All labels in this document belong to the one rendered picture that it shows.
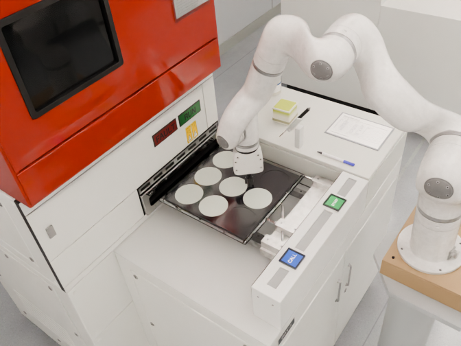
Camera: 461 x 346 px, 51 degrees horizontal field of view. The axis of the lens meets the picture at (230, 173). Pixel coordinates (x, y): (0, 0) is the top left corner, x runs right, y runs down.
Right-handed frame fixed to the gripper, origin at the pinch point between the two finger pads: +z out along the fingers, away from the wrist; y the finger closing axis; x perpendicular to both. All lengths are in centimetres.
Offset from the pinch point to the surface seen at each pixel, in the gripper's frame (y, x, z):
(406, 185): 100, 77, 92
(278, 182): 10.3, -1.0, 2.1
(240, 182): -3.0, 1.6, 1.9
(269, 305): -1, -50, 0
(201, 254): -19.2, -21.8, 10.0
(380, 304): 59, 0, 92
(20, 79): -51, -26, -63
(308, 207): 18.3, -12.8, 4.0
